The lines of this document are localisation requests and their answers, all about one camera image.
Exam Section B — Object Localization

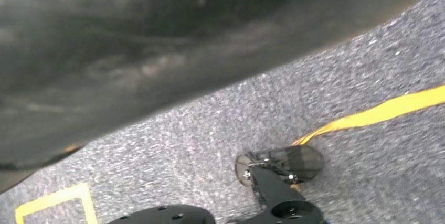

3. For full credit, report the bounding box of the black robot leg with foot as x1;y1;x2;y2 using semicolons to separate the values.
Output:
235;145;326;224

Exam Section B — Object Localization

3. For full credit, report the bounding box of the black rounded robot housing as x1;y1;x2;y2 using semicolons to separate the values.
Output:
105;204;216;224

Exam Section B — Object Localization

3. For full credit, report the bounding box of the yellow floor tape square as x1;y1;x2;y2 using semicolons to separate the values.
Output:
292;84;445;147

